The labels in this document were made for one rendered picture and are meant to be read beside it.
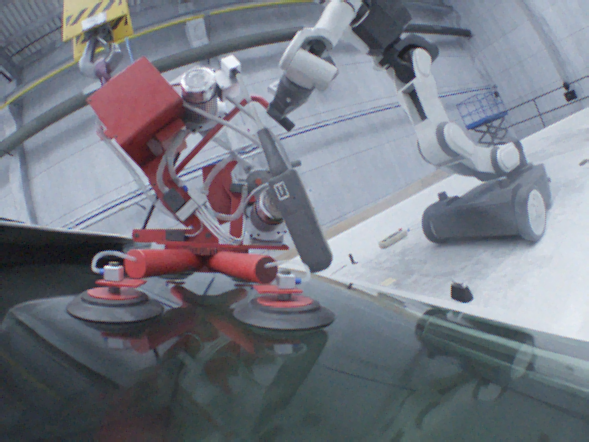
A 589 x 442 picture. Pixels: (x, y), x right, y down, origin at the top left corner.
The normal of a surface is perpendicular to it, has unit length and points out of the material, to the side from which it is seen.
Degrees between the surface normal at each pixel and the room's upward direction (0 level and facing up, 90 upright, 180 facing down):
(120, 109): 90
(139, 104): 90
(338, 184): 90
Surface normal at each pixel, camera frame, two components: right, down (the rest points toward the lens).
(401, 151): 0.27, -0.08
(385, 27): -0.02, 0.48
